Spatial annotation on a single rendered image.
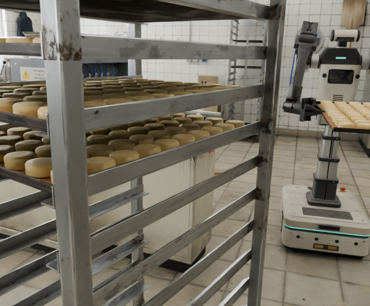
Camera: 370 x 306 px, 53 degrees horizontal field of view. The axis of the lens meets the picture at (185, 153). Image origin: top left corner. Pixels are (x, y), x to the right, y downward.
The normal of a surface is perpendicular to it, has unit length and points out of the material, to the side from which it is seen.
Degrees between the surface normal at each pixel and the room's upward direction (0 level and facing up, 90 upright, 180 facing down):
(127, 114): 90
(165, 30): 90
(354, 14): 81
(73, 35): 90
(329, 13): 90
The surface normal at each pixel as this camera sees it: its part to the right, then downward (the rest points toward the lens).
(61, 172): -0.57, 0.20
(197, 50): 0.82, 0.17
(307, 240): -0.22, 0.25
